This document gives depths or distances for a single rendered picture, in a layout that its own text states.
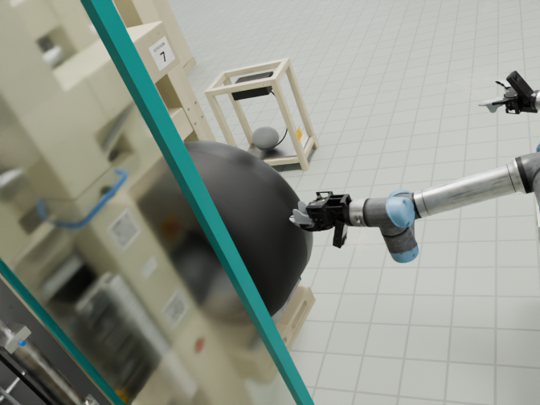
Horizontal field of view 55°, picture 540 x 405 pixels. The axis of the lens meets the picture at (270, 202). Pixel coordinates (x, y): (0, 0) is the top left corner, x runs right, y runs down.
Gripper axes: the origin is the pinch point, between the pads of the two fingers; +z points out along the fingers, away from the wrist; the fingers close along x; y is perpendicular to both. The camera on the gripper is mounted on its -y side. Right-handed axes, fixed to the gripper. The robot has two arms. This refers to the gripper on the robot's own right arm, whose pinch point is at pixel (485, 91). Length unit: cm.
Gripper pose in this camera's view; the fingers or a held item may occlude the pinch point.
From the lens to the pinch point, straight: 229.0
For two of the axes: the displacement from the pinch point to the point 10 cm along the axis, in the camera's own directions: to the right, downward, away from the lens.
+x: 6.2, -7.0, 3.6
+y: 4.2, 6.8, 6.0
